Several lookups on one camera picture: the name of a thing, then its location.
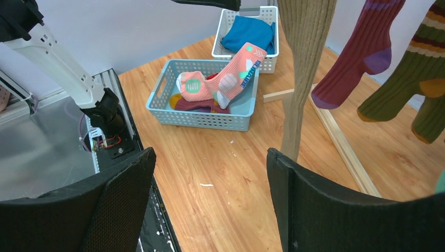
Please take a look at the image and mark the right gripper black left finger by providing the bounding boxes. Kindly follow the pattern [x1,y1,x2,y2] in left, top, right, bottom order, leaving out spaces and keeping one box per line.
[0,147,157,252]

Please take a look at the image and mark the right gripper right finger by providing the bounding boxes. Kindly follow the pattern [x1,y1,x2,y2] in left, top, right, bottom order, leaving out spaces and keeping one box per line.
[267,148,444,251]

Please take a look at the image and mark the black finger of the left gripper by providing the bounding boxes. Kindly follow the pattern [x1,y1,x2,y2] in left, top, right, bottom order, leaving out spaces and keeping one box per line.
[172,0,241,12]

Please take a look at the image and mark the brown sock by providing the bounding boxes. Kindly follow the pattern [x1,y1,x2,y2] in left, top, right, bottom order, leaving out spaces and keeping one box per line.
[278,0,336,161]

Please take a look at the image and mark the pink patterned sock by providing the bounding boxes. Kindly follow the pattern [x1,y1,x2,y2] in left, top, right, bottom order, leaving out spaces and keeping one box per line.
[176,43,266,109]

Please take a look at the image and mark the red and cream sock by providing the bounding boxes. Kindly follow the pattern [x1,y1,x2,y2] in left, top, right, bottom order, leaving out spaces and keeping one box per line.
[206,72,219,80]

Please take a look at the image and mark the purple striped sock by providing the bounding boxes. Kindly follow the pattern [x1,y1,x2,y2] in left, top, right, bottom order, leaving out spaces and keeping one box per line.
[169,93,230,114]

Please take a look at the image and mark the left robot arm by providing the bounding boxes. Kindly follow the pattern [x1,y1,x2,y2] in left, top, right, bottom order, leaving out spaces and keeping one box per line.
[1,1,128,137]

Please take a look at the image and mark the blue cloth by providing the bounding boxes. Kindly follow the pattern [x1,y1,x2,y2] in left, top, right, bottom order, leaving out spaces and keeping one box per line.
[220,16,276,55]

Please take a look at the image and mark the white plastic basket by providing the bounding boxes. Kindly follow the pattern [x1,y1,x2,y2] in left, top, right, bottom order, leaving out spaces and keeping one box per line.
[211,6,280,74]

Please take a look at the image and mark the light blue plastic basket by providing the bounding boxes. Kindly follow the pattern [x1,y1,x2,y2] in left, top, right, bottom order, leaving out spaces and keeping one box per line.
[146,59,259,131]

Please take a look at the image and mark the wooden drying rack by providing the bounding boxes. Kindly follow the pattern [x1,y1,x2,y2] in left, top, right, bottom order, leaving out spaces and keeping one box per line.
[263,89,380,196]

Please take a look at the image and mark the teal and white sock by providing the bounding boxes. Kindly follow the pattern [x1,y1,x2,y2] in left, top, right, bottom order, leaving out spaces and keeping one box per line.
[435,170,445,193]

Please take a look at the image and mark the maroon striped sock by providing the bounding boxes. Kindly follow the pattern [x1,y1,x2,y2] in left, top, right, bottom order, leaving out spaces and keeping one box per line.
[311,1,405,110]

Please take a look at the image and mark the olive striped sock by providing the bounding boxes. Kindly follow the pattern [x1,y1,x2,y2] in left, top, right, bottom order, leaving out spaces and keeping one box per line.
[357,1,444,144]

